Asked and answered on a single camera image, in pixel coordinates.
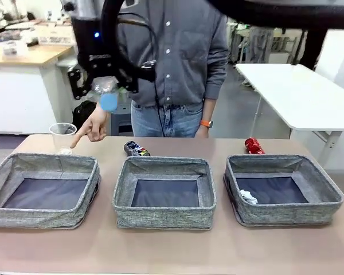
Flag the white paper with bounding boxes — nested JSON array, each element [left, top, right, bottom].
[[240, 188, 259, 205]]

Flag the background metal workbench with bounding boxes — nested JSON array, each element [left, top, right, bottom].
[[230, 24, 302, 65]]

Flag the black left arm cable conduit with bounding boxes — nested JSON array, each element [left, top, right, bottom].
[[101, 0, 159, 84]]

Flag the white printed crate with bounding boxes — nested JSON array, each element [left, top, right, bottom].
[[37, 25, 75, 46]]

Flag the crushed dark soda can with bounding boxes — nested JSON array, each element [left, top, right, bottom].
[[123, 140, 151, 157]]

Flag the clear plastic cup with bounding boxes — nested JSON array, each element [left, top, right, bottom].
[[49, 122, 77, 155]]

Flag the small labelled box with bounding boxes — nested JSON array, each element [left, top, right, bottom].
[[1, 42, 28, 57]]

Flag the person's left forearm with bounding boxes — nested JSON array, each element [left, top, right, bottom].
[[202, 57, 229, 127]]

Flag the background person in white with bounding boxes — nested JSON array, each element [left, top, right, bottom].
[[248, 27, 276, 64]]

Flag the person in grey shirt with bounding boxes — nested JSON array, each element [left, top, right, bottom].
[[114, 0, 230, 139]]

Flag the background person in beige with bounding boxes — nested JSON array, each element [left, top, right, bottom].
[[299, 28, 329, 69]]

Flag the grey plastic stool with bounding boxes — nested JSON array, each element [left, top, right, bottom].
[[111, 106, 132, 136]]

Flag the grey fabric basket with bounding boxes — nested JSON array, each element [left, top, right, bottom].
[[111, 156, 217, 231], [0, 152, 101, 230], [222, 154, 343, 228]]

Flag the crushed clear water bottle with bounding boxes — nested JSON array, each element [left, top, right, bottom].
[[90, 76, 120, 112]]

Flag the crushed red soda can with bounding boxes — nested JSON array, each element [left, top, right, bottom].
[[244, 137, 266, 155]]

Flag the white folding table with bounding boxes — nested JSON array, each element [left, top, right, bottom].
[[234, 63, 344, 150]]

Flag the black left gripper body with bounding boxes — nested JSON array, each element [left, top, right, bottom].
[[70, 0, 120, 80]]

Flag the person's right hand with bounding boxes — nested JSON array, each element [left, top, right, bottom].
[[71, 107, 108, 149]]

